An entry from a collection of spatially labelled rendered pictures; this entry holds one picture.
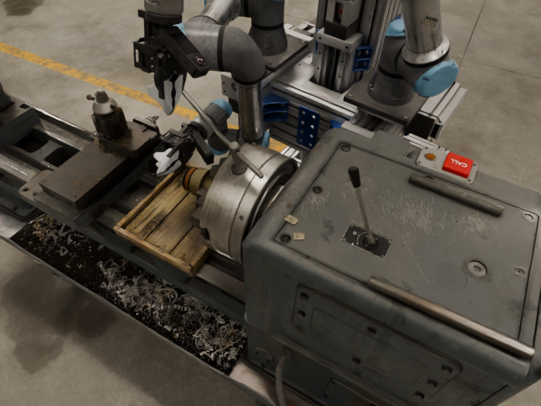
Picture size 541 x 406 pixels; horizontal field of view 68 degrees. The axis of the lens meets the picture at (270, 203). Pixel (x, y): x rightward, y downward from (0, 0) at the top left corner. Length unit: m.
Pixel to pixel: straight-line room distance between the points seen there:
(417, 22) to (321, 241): 0.57
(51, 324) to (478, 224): 1.98
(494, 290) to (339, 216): 0.32
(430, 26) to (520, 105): 2.83
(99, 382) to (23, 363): 0.38
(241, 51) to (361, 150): 0.39
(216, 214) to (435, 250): 0.49
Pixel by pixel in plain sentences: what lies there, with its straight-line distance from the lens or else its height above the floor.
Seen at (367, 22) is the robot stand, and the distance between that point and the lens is 1.51.
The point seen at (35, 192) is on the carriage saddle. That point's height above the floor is 0.90.
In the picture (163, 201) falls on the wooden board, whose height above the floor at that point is 0.88.
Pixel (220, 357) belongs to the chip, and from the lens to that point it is 1.45.
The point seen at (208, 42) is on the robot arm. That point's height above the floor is 1.41.
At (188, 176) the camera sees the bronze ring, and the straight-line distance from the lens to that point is 1.15.
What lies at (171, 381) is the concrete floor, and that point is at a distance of 2.04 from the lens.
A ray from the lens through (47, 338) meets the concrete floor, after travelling 2.31.
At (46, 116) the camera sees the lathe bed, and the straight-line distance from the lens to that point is 1.96.
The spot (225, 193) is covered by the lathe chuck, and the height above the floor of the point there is 1.21.
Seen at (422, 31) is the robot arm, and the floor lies 1.46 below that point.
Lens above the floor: 1.92
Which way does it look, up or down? 50 degrees down
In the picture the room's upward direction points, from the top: 2 degrees clockwise
